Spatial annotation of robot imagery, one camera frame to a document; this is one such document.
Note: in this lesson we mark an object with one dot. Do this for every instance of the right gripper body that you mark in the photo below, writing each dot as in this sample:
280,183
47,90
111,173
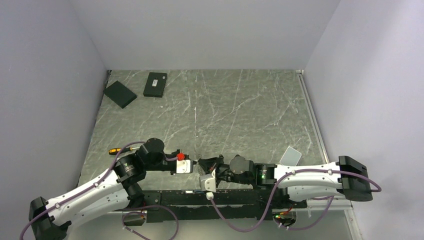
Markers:
223,171

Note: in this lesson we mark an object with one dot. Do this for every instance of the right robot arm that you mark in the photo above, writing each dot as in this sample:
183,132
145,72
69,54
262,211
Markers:
346,177

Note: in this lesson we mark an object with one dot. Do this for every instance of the translucent plastic card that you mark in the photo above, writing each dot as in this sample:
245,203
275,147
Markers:
291,157

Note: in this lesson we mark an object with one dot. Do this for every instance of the black box with label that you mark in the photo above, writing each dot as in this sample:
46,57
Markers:
155,84

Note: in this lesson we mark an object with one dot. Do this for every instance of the large beaded keyring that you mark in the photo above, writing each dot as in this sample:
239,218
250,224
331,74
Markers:
201,167

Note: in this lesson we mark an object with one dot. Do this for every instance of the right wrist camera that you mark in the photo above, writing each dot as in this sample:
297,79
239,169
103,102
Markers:
208,184

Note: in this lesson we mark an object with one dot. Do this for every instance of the plain black box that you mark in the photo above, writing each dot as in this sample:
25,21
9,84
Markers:
120,94

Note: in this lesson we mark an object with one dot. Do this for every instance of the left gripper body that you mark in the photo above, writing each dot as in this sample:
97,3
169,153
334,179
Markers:
168,165

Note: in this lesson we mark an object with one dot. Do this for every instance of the yellow handled screwdriver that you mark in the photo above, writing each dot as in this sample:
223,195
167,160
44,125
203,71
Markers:
115,151

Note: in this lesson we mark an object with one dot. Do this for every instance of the aluminium frame rail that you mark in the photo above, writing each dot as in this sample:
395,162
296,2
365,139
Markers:
316,219

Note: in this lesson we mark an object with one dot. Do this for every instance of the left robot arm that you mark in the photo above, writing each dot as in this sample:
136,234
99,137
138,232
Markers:
117,188

